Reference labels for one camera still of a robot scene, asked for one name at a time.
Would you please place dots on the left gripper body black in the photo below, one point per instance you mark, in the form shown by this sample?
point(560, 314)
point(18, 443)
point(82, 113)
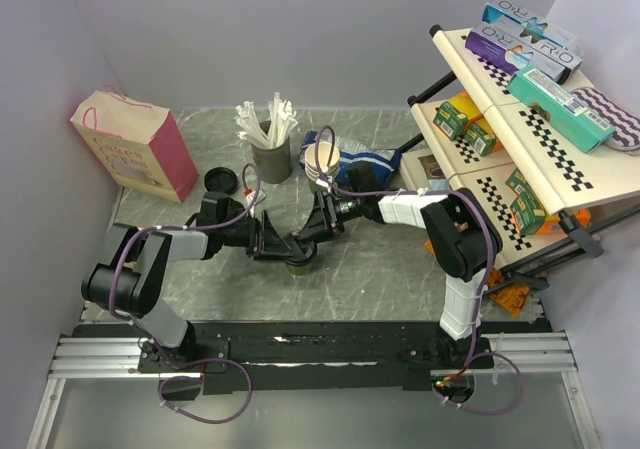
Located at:
point(244, 235)

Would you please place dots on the green box lower shelf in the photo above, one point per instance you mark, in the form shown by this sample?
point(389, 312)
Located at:
point(528, 212)

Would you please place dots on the stack of green paper cups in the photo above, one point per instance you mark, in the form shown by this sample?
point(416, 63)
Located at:
point(320, 158)

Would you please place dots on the purple wavy striped pouch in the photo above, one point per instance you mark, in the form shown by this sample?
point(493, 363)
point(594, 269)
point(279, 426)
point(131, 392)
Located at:
point(625, 137)

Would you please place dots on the orange chips bag lower shelf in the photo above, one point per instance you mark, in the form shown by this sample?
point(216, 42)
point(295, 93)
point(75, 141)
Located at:
point(551, 224)

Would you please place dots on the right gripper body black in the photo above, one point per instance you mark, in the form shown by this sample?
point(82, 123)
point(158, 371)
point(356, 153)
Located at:
point(341, 211)

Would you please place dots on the black plastic cup lid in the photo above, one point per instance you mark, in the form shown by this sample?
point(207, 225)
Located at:
point(302, 252)

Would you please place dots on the blue chips bag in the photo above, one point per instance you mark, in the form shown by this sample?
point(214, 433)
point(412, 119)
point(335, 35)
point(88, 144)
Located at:
point(384, 161)

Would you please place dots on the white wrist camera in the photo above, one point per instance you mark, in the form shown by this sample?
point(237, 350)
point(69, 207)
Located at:
point(253, 197)
point(325, 182)

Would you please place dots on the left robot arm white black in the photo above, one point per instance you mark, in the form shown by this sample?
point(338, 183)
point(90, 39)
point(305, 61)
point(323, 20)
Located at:
point(128, 276)

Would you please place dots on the orange snack packet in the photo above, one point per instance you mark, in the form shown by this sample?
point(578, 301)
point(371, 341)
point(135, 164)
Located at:
point(512, 298)

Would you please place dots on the beige tiered shelf rack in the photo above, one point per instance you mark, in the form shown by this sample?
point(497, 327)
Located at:
point(604, 181)

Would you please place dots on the teal box with barcode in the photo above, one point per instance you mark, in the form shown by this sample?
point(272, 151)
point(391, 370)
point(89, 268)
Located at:
point(584, 127)

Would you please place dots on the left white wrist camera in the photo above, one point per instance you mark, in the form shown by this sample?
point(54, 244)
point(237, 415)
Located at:
point(253, 197)

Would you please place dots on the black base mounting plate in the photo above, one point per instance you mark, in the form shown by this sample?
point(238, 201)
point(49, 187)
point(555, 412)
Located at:
point(300, 355)

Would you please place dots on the pink paper gift bag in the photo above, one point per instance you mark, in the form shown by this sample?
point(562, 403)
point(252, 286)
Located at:
point(139, 143)

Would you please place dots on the blue toothpaste box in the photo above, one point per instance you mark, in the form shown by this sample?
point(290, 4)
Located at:
point(534, 23)

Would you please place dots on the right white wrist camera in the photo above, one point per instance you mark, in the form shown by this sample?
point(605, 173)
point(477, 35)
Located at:
point(325, 182)

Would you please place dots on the stack of black lids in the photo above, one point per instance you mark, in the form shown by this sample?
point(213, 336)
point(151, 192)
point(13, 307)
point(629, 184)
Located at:
point(221, 179)

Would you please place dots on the purple toothpaste box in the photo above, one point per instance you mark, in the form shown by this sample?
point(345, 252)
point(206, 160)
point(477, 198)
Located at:
point(505, 49)

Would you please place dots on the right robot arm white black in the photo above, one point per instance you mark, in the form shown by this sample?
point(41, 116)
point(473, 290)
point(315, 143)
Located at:
point(463, 239)

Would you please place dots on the green yellow box upper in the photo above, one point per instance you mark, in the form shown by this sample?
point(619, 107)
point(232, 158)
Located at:
point(455, 115)

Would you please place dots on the green yellow box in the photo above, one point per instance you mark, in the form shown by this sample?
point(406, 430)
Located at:
point(482, 138)
point(455, 115)

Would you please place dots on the green paper cup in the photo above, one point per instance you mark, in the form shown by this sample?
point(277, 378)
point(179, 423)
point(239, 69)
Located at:
point(299, 267)

